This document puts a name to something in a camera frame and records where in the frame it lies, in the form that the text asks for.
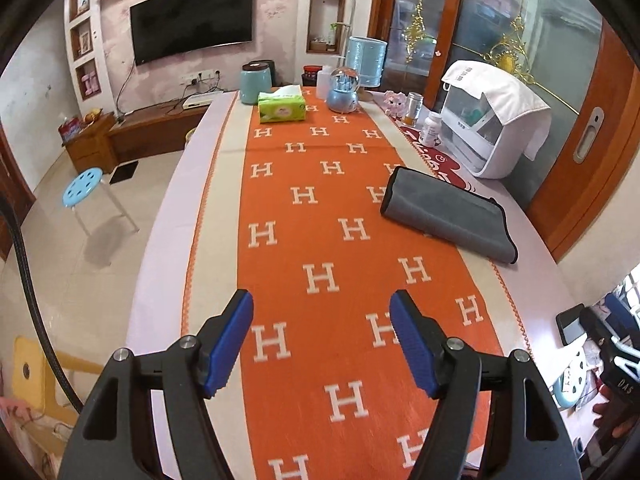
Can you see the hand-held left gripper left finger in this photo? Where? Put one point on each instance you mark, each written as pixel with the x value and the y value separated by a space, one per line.
pixel 231 341

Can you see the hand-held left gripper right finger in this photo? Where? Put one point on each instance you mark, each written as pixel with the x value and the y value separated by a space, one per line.
pixel 414 344

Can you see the grey towel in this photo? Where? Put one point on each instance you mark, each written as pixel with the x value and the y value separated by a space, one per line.
pixel 440 212

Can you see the white and blue stool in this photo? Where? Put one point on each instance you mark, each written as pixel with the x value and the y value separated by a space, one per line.
pixel 570 382

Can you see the black smartphone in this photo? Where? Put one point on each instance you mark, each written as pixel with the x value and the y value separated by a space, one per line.
pixel 570 325

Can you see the orange patterned table runner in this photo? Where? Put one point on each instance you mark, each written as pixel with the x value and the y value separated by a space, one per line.
pixel 310 240

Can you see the red printed white mat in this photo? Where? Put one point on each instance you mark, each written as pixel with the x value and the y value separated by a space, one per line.
pixel 440 160

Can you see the blue round stool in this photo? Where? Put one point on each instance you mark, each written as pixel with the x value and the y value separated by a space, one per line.
pixel 82 187

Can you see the white pill bottle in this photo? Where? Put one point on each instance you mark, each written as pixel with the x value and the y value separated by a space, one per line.
pixel 430 130

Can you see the white countertop sterilizer cabinet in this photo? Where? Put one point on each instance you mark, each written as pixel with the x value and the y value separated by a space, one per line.
pixel 475 135

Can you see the wooden television cabinet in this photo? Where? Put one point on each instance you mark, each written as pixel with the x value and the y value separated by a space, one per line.
pixel 135 130

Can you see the small glass jar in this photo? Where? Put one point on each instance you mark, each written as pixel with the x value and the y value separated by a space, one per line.
pixel 413 108

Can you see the green tissue box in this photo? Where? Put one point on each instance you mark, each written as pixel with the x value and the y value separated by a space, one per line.
pixel 281 107

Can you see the pink plush toy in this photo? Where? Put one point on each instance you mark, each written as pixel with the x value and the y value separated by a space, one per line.
pixel 395 103

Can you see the white set-top box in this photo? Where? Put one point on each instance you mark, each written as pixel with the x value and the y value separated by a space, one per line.
pixel 197 100

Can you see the teal canister with dark lid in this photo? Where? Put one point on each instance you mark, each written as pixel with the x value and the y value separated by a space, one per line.
pixel 255 84

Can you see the blue snow globe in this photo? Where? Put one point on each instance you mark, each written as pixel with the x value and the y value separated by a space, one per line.
pixel 344 94

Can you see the red snack package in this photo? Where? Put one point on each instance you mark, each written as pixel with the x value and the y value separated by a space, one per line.
pixel 69 129

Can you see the translucent white plastic bottle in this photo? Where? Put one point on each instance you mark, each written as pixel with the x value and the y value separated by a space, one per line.
pixel 324 84

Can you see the red lidded jar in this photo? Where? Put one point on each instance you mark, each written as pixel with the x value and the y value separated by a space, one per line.
pixel 311 76

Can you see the light blue cylindrical container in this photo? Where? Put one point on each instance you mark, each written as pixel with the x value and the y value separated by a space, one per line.
pixel 365 62

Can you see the wooden framed glass sliding door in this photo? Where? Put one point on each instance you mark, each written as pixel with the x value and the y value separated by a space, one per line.
pixel 525 60

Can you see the gold door ornament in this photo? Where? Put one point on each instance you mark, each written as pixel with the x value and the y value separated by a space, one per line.
pixel 510 50

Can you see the white wall power socket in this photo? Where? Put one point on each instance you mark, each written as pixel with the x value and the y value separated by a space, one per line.
pixel 200 76

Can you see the black wall television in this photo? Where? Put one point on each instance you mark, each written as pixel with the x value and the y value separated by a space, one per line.
pixel 192 19

